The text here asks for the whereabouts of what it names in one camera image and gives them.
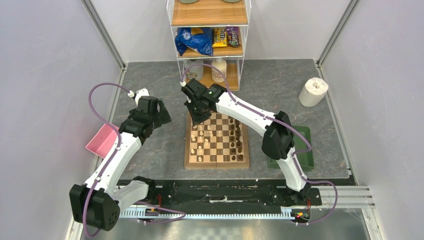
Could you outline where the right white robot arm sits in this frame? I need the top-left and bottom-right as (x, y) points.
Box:
(180, 79), (311, 205)

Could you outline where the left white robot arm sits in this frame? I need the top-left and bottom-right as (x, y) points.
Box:
(69, 96), (172, 231)

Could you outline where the wooden chess board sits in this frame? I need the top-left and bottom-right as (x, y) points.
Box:
(184, 112), (251, 169)

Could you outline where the cream bottle pink lettering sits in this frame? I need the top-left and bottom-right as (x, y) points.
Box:
(211, 58), (227, 83)

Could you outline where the grey bottle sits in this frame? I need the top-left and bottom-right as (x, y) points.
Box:
(183, 59), (204, 81)

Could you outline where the pink tray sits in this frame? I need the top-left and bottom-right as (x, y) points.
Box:
(85, 124), (117, 159)

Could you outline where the blue snack bag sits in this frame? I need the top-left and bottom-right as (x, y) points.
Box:
(174, 27), (213, 56)

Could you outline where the yellow candy bag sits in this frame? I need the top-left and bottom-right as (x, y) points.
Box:
(212, 27), (228, 48)

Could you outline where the brown candy bag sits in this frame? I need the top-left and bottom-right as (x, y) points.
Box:
(225, 26), (241, 48)

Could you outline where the white paper towel roll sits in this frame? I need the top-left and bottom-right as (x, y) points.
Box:
(298, 77), (329, 107)

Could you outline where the green tray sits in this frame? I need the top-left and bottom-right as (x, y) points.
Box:
(267, 125), (315, 173)

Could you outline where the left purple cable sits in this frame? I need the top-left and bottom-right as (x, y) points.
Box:
(82, 82), (135, 238)

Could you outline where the purple cable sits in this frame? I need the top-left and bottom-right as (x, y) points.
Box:
(82, 82), (135, 238)
(180, 63), (339, 226)

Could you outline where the white wire wooden shelf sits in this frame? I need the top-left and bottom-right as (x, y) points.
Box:
(166, 0), (252, 91)

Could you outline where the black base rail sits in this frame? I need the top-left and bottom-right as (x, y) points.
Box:
(115, 178), (323, 220)

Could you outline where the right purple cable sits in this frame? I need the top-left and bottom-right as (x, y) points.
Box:
(180, 63), (339, 226)

